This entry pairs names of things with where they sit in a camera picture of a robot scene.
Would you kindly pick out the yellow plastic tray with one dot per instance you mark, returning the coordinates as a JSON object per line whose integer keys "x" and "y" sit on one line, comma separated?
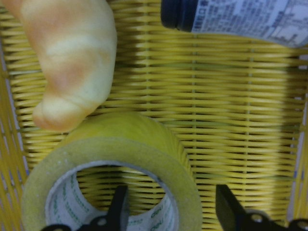
{"x": 237, "y": 104}

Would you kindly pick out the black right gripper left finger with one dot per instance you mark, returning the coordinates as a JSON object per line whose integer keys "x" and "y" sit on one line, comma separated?
{"x": 120, "y": 207}

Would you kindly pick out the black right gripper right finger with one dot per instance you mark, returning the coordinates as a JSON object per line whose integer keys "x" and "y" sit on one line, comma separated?
{"x": 232, "y": 216}

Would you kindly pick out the small bottle with dark cap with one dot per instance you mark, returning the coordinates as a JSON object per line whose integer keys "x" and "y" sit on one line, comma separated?
{"x": 284, "y": 22}

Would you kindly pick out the yellow tape roll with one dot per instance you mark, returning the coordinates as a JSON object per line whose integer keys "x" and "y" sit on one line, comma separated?
{"x": 76, "y": 181}

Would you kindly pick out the toy croissant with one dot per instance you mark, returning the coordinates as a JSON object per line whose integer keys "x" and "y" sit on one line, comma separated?
{"x": 75, "y": 42}

